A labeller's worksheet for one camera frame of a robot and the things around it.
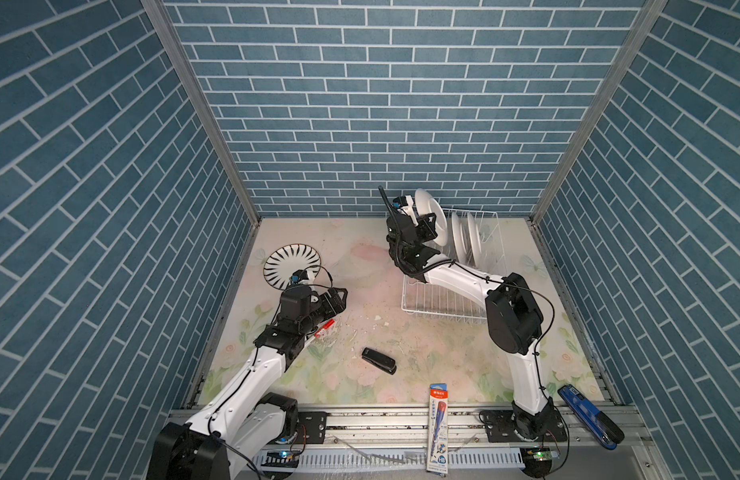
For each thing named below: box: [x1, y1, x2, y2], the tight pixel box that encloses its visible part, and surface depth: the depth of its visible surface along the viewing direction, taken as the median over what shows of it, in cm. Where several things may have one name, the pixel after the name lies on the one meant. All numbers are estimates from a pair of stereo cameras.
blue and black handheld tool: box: [557, 384, 625, 450], surface depth 75 cm
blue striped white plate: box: [263, 244, 321, 290], surface depth 110 cm
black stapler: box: [361, 347, 397, 375], surface depth 84 cm
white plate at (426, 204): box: [414, 188, 449, 246], surface depth 95 cm
